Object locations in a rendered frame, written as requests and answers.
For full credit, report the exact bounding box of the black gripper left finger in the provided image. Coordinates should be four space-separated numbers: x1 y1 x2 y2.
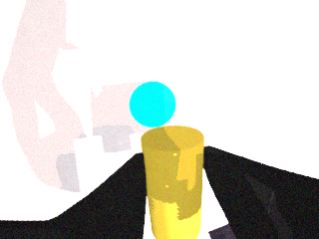
0 152 147 239

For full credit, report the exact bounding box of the yellow cylinder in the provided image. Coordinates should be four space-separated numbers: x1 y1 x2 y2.
140 124 203 239

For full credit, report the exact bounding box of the cyan circle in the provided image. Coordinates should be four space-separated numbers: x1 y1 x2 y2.
129 83 176 127

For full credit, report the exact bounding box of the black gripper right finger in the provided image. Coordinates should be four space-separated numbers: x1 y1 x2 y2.
203 146 319 239

